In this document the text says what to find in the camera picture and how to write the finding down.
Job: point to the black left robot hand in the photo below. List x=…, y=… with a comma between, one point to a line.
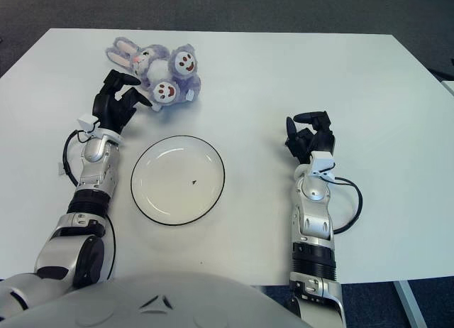
x=110, y=108

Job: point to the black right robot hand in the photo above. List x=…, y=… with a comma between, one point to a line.
x=321, y=136

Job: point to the purple plush bunny doll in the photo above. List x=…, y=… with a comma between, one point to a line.
x=156, y=70

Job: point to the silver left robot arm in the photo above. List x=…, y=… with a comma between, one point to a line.
x=94, y=172

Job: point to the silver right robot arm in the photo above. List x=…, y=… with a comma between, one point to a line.
x=314, y=221

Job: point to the white plate black rim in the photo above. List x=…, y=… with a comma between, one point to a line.
x=170, y=186

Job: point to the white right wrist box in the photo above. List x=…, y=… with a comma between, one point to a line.
x=322, y=163

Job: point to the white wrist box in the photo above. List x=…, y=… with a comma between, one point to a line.
x=322, y=163
x=87, y=123

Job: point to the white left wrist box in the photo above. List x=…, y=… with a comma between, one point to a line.
x=87, y=123

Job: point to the white furniture edge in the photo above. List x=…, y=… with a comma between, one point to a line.
x=449, y=88

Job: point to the white table leg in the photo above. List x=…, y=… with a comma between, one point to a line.
x=411, y=303

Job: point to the grey robot torso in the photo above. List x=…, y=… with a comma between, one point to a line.
x=159, y=299

